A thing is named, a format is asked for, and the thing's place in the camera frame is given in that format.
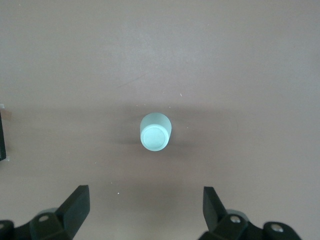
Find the pale green cup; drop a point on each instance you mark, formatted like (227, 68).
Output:
(155, 136)

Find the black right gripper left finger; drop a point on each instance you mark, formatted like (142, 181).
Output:
(72, 212)

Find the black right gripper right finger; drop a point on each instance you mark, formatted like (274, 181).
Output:
(215, 212)

